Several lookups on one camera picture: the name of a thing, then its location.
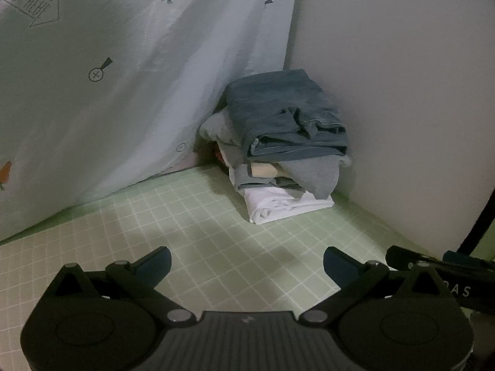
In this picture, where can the orange red cloth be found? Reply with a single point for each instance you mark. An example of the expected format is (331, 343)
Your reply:
(220, 156)

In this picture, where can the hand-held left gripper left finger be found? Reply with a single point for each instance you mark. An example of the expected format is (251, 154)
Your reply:
(154, 264)

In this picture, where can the carrot print light blue quilt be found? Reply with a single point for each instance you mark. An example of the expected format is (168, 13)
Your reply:
(135, 85)

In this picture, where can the green grid mat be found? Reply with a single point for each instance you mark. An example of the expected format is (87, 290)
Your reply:
(232, 247)

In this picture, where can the stack of folded clothes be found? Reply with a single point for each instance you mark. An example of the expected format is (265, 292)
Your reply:
(309, 174)

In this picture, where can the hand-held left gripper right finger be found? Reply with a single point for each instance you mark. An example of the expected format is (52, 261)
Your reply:
(336, 262)

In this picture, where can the white folded garment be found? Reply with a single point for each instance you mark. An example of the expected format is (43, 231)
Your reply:
(286, 208)

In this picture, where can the grey folded garment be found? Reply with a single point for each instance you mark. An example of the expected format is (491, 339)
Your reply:
(263, 182)

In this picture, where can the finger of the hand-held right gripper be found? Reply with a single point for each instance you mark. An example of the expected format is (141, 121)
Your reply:
(398, 257)
(456, 257)

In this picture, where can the beige folded garment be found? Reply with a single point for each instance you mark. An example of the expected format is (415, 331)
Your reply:
(265, 169)

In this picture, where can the blue denim garment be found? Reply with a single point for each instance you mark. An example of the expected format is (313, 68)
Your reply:
(278, 112)

